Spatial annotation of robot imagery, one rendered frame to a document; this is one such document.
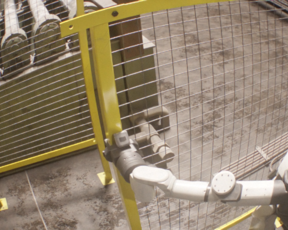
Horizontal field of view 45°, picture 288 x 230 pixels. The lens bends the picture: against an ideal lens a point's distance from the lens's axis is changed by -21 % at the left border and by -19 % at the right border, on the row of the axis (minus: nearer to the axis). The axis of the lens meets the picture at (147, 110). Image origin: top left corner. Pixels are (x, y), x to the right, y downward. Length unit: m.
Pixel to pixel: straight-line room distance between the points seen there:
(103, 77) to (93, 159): 2.22
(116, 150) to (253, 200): 0.53
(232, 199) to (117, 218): 1.83
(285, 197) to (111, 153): 0.65
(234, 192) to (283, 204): 0.21
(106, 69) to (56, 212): 1.96
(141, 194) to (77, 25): 0.56
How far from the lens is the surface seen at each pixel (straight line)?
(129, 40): 3.14
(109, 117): 1.36
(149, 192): 1.28
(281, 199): 1.23
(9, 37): 3.03
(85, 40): 2.57
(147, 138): 3.25
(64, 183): 3.30
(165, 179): 1.23
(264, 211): 1.69
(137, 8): 1.23
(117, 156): 1.37
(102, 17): 1.19
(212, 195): 1.22
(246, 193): 1.21
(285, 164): 1.36
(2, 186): 3.48
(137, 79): 3.46
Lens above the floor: 2.25
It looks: 35 degrees down
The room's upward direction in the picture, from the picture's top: 6 degrees counter-clockwise
